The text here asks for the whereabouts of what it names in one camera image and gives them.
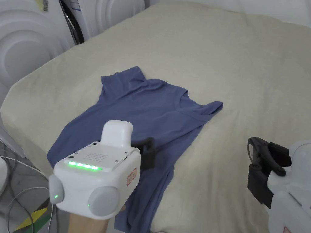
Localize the white cable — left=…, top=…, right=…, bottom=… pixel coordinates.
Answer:
left=47, top=203, right=54, bottom=233

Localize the person's left hand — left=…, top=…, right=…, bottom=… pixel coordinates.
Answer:
left=67, top=205, right=127, bottom=233

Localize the grey cable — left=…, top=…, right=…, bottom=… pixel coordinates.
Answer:
left=0, top=155, right=50, bottom=233

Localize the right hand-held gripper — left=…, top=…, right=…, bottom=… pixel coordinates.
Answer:
left=247, top=137, right=311, bottom=233

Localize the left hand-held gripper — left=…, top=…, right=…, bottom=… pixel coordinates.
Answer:
left=48, top=120, right=156, bottom=220

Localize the blue shirt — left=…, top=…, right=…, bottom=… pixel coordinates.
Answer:
left=47, top=66, right=224, bottom=233

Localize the bed with beige sheet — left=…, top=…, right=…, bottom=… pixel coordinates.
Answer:
left=0, top=0, right=311, bottom=233

